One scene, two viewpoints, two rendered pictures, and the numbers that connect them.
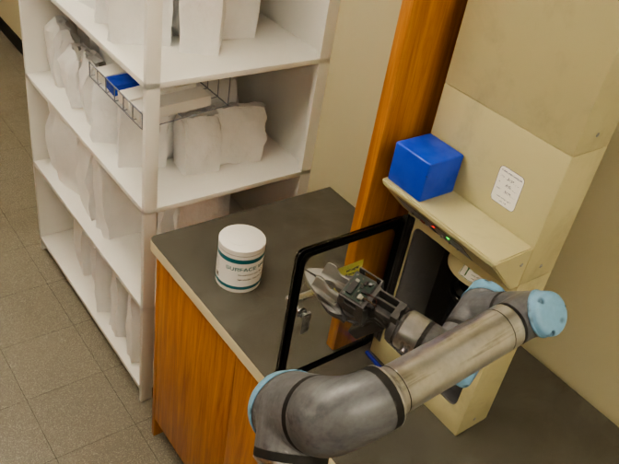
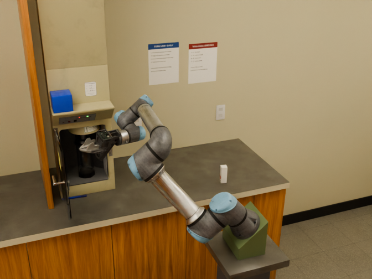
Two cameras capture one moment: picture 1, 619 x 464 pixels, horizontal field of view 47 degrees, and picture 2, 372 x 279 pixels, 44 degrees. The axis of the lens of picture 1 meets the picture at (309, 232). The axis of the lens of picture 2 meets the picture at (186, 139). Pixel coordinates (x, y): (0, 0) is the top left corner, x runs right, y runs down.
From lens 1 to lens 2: 1.64 m
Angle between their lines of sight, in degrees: 59
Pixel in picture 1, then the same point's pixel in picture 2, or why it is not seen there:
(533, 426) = (120, 171)
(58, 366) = not seen: outside the picture
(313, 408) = (161, 142)
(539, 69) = (82, 45)
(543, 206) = (106, 84)
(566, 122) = (100, 55)
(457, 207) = (80, 106)
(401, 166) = (58, 104)
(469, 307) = (125, 118)
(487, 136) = (74, 77)
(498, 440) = (122, 180)
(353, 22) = not seen: outside the picture
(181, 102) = not seen: outside the picture
